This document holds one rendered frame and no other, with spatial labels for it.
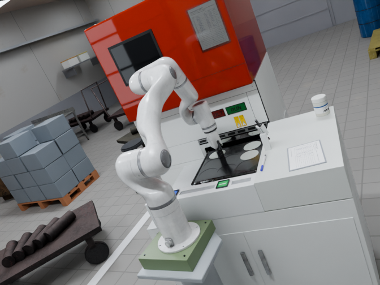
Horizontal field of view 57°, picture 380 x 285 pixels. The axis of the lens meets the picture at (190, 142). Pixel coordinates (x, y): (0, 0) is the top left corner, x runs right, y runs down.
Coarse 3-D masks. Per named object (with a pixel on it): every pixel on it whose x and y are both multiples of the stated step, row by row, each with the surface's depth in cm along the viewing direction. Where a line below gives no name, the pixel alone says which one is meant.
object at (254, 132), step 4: (248, 132) 201; (252, 132) 200; (256, 132) 199; (232, 136) 205; (236, 136) 204; (240, 136) 203; (244, 136) 202; (248, 136) 202; (224, 140) 207; (228, 140) 207; (232, 140) 206; (200, 144) 215; (204, 144) 213; (208, 144) 212; (204, 148) 214; (204, 152) 215; (204, 156) 217
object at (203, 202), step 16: (240, 176) 153; (192, 192) 158; (208, 192) 152; (224, 192) 149; (240, 192) 147; (256, 192) 144; (192, 208) 158; (208, 208) 155; (224, 208) 153; (240, 208) 150; (256, 208) 148
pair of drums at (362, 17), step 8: (360, 0) 617; (368, 0) 609; (376, 0) 607; (360, 8) 625; (368, 8) 615; (376, 8) 612; (360, 16) 633; (368, 16) 622; (376, 16) 617; (360, 24) 641; (368, 24) 628; (376, 24) 622; (360, 32) 656; (368, 32) 635
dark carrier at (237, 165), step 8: (240, 144) 201; (232, 152) 195; (240, 152) 191; (208, 160) 199; (216, 160) 195; (224, 160) 190; (232, 160) 186; (240, 160) 182; (248, 160) 179; (256, 160) 175; (208, 168) 190; (216, 168) 185; (224, 168) 181; (232, 168) 178; (240, 168) 174; (248, 168) 171; (256, 168) 167; (200, 176) 184; (208, 176) 180; (216, 176) 176
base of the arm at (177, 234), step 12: (156, 216) 136; (168, 216) 135; (180, 216) 138; (168, 228) 137; (180, 228) 138; (192, 228) 146; (168, 240) 139; (180, 240) 139; (192, 240) 138; (168, 252) 137
